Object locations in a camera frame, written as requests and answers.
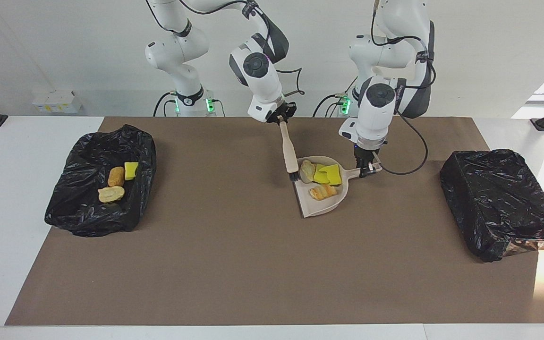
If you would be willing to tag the yellow sponge piece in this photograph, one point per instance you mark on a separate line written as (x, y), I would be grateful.
(131, 170)
(320, 177)
(334, 174)

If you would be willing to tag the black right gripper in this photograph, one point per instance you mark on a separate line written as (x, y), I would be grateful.
(284, 112)

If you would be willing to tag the pale beige bread chunk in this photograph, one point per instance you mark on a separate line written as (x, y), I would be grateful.
(307, 171)

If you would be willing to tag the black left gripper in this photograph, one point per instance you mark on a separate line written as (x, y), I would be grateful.
(368, 152)

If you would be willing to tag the beige hand brush black bristles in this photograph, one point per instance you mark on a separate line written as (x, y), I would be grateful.
(290, 151)

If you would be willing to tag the beige plastic dustpan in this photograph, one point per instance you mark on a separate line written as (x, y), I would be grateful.
(314, 208)

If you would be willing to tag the white wall box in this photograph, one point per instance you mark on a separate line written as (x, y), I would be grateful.
(57, 101)

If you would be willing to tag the toy croissant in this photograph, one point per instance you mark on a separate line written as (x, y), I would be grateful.
(111, 194)

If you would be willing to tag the brown table mat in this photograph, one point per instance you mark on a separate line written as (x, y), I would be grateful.
(262, 293)

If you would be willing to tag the beige pastry piece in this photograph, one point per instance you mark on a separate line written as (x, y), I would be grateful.
(323, 191)

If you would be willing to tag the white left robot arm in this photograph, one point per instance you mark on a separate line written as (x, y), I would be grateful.
(376, 108)

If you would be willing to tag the black trash bag bin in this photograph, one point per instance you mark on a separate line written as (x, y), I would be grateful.
(83, 212)

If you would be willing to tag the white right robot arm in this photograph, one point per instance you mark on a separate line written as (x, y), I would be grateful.
(260, 80)

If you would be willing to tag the black bag over cardboard box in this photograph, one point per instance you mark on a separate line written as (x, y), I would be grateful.
(494, 198)

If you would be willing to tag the orange brown bread roll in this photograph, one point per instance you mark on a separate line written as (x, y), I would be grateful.
(116, 176)

